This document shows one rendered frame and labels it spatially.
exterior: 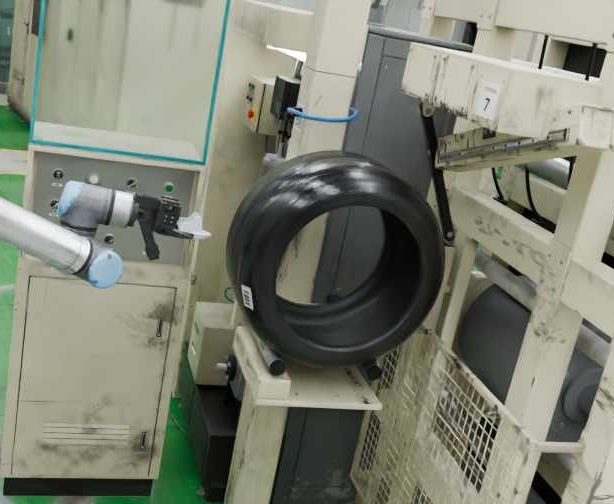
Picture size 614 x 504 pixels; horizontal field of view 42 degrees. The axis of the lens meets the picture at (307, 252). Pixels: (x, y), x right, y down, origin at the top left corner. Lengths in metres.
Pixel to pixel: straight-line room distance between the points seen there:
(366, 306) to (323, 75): 0.70
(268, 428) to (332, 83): 1.13
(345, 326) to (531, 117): 0.89
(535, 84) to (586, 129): 0.15
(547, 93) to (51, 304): 1.69
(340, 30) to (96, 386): 1.45
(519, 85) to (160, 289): 1.43
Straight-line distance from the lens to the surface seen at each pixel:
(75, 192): 2.01
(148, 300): 2.79
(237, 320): 2.49
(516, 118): 1.90
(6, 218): 1.79
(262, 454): 2.77
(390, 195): 2.07
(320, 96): 2.37
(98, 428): 3.01
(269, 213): 2.02
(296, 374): 2.40
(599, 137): 1.90
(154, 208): 2.05
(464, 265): 2.62
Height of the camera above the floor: 1.83
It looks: 17 degrees down
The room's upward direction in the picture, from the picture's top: 11 degrees clockwise
